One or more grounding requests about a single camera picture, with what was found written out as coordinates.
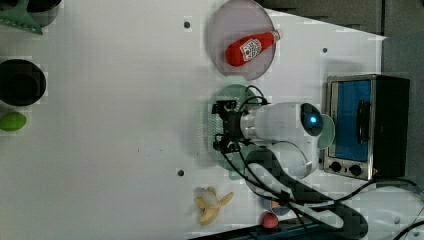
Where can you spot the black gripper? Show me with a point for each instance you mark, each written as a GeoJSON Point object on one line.
{"type": "Point", "coordinates": [225, 143]}

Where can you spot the green oval plastic strainer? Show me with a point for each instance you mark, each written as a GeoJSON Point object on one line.
{"type": "Point", "coordinates": [247, 97]}

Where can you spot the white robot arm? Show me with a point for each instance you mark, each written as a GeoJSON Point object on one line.
{"type": "Point", "coordinates": [273, 147]}

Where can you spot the red plush ketchup bottle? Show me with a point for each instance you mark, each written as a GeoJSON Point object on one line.
{"type": "Point", "coordinates": [244, 50]}

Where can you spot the peeled toy banana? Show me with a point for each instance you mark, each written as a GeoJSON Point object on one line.
{"type": "Point", "coordinates": [210, 205]}

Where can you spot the blue bowl with orange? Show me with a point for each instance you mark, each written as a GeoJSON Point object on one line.
{"type": "Point", "coordinates": [274, 207]}

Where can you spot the grey round plate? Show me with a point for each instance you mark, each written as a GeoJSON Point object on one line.
{"type": "Point", "coordinates": [234, 20]}

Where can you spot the red toy strawberry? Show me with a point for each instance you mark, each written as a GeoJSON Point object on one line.
{"type": "Point", "coordinates": [269, 220]}

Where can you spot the silver blue toaster oven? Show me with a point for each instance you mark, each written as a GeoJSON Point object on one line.
{"type": "Point", "coordinates": [370, 113]}

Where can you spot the black round container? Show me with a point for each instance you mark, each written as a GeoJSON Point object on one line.
{"type": "Point", "coordinates": [22, 82]}

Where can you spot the green toy lime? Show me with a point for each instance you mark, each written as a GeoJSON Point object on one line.
{"type": "Point", "coordinates": [13, 121]}

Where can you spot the black pot top left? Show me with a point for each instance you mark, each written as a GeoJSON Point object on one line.
{"type": "Point", "coordinates": [44, 12]}

